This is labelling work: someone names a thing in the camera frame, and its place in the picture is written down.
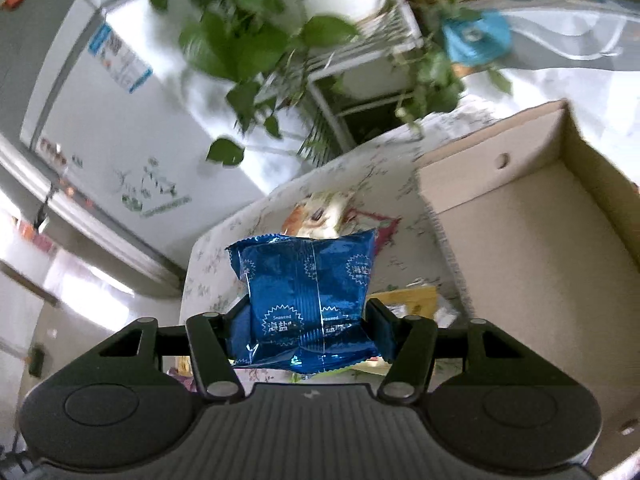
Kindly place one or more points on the white refrigerator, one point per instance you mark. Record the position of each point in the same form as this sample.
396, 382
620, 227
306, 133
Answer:
120, 150

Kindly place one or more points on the grey patterned tablecloth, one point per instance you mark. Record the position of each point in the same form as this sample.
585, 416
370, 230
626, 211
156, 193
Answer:
560, 60

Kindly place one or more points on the blue snack packet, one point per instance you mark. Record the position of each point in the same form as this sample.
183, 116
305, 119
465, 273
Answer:
305, 295

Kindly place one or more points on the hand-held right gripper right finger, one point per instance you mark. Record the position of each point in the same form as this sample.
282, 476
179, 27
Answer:
382, 327

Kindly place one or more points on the yellow snack packet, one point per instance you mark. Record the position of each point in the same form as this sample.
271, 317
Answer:
410, 302

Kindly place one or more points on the cream snack packet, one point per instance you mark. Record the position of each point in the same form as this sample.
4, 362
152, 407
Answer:
320, 215

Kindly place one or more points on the blue ribbon roll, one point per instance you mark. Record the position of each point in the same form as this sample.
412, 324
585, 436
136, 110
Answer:
475, 35

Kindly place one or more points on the potted green pothos plant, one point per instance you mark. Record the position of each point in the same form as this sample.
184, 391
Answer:
250, 35

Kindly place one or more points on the brown cardboard box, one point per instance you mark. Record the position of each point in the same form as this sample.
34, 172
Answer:
525, 270

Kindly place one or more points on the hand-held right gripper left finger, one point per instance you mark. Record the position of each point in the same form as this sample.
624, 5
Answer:
236, 330

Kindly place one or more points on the pink snack packet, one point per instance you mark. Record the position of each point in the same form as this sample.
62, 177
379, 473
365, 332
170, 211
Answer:
385, 230

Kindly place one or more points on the floral tablecloth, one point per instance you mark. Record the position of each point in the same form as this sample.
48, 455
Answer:
380, 175

